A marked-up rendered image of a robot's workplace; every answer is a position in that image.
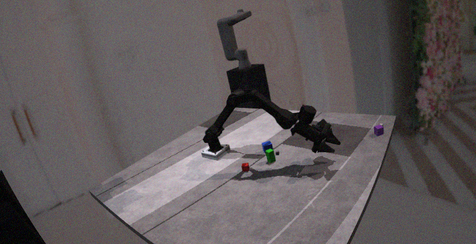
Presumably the purple cube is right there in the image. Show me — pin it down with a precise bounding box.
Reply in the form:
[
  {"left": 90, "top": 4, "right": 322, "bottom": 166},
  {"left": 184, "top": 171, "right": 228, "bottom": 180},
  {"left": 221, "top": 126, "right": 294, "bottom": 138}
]
[{"left": 374, "top": 125, "right": 384, "bottom": 136}]

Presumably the blue block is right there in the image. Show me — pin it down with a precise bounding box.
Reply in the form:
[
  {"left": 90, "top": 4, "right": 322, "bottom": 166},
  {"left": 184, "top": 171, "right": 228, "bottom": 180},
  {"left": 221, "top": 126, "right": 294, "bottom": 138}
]
[{"left": 262, "top": 141, "right": 273, "bottom": 154}]

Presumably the red block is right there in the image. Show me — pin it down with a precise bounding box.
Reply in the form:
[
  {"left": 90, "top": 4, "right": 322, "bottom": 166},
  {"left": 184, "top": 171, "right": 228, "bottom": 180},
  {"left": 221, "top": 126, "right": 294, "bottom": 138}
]
[{"left": 242, "top": 163, "right": 250, "bottom": 172}]

